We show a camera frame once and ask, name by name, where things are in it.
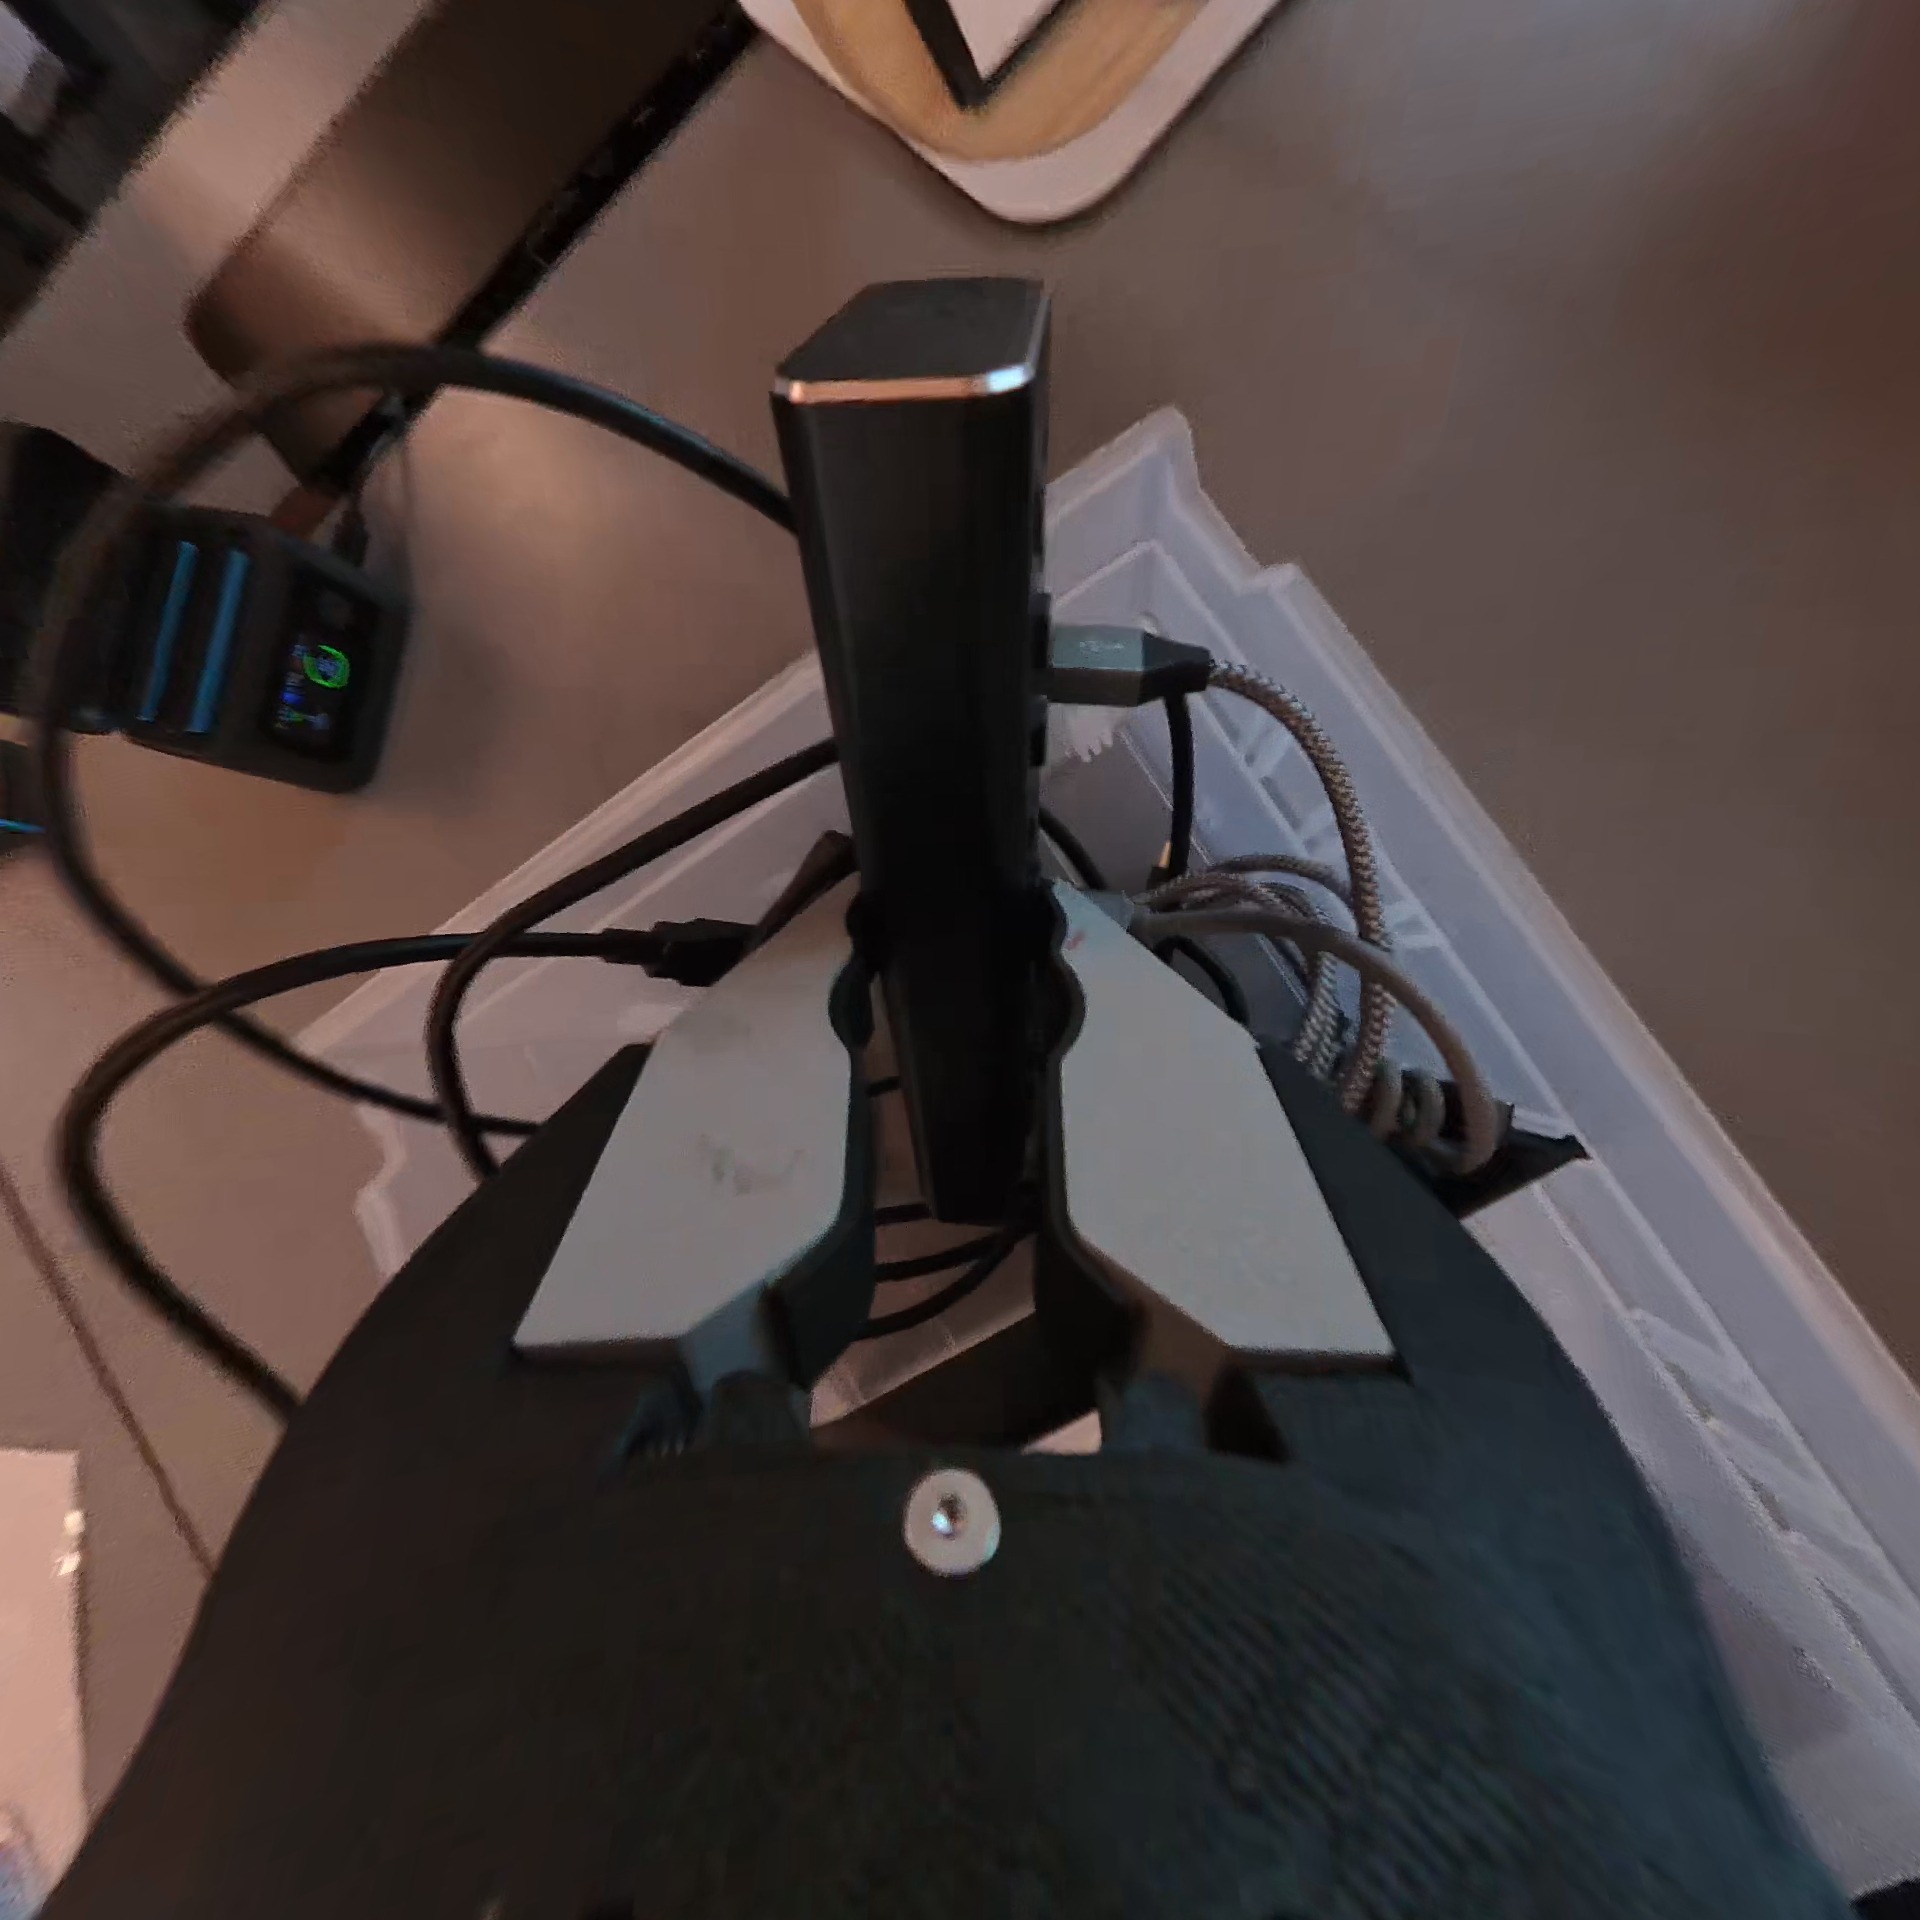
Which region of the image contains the clear plastic bin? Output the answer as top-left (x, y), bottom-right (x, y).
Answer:
top-left (292, 405), bottom-right (1920, 1892)

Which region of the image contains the white stand base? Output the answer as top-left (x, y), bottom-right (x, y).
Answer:
top-left (741, 0), bottom-right (1291, 227)

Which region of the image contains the braided grey USB cable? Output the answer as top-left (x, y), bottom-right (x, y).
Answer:
top-left (1037, 621), bottom-right (1404, 1082)

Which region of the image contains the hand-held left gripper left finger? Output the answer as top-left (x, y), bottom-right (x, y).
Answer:
top-left (513, 897), bottom-right (877, 1389)

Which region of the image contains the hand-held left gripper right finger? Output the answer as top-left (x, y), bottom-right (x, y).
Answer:
top-left (1032, 883), bottom-right (1398, 1389)

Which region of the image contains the black power station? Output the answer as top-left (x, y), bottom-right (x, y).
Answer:
top-left (82, 502), bottom-right (414, 798)

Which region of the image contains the coiled black cable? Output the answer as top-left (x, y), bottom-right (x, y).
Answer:
top-left (427, 743), bottom-right (849, 1179)

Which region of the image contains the black USB cable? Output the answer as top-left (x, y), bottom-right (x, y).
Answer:
top-left (57, 919), bottom-right (753, 1420)

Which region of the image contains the smooth grey cable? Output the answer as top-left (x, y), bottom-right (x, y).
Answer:
top-left (1131, 894), bottom-right (1501, 1179)

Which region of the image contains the thick black power cable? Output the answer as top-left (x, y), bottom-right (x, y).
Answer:
top-left (26, 342), bottom-right (804, 999)

